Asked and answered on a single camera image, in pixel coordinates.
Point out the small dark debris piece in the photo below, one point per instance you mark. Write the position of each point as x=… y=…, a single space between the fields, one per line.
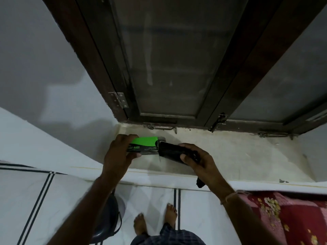
x=283 y=181

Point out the person's foot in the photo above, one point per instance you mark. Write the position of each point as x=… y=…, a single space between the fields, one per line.
x=171 y=215
x=140 y=224

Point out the dark plaid garment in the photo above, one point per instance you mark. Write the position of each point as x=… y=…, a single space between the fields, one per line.
x=168 y=236

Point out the metal hook latch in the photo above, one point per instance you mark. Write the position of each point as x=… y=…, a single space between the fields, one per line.
x=163 y=128
x=277 y=135

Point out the person's right hand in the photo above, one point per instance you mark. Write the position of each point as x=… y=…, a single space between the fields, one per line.
x=205 y=167

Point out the metal window bolt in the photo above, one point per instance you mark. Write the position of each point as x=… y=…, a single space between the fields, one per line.
x=219 y=121

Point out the person's left hand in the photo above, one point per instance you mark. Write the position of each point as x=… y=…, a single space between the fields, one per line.
x=116 y=158

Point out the green garbage bag box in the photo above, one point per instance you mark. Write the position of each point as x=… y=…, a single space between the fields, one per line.
x=145 y=144

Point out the person's right thumb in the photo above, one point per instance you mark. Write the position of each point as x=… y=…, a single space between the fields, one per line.
x=187 y=159

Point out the black round stool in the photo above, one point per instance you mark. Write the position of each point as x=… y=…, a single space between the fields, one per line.
x=108 y=216

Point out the thread wrist band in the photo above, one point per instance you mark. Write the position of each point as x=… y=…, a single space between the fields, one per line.
x=231 y=196

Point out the person's left foot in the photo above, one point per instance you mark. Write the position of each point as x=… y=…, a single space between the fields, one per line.
x=140 y=224

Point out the black garbage bag roll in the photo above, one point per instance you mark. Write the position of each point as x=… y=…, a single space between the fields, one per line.
x=170 y=151

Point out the person's right forearm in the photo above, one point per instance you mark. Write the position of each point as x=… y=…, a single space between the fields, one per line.
x=245 y=221

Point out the frosted glass window pane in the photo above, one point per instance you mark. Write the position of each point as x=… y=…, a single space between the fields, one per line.
x=291 y=81
x=176 y=53

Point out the red floral cloth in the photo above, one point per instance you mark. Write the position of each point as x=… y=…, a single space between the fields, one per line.
x=293 y=216

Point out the white stone window sill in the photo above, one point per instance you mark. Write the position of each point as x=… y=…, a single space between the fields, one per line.
x=242 y=155

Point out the silver metal door hinge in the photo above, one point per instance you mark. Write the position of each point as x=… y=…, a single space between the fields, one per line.
x=120 y=100

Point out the person's left thumb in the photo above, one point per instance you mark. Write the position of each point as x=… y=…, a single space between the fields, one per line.
x=134 y=155

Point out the person's right foot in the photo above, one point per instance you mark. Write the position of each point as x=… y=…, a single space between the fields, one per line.
x=171 y=215

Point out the dark wooden window frame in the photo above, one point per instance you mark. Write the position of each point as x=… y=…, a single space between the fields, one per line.
x=230 y=81

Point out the person's left forearm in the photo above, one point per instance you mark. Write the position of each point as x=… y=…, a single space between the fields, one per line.
x=84 y=211

